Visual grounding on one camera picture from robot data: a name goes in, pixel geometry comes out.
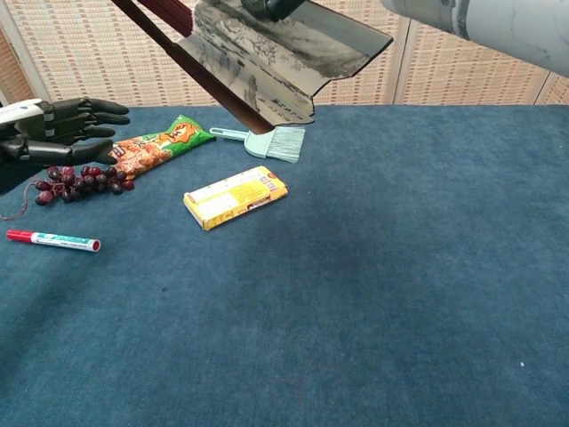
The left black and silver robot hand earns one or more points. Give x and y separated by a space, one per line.
53 124

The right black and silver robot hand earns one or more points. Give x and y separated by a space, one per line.
271 6

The paper folding fan red ribs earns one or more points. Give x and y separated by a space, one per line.
266 66

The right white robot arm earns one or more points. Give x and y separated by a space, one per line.
511 31

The mint green hand brush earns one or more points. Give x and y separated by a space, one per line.
266 144

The bunch of dark red grapes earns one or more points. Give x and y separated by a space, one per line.
71 182

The woven bamboo screen panel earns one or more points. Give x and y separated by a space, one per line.
98 58
364 84
13 75
467 71
558 91

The green orange snack bag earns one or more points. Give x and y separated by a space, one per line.
164 147

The white marker with red cap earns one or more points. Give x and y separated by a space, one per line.
58 240

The yellow cardboard box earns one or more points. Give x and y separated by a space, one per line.
235 198

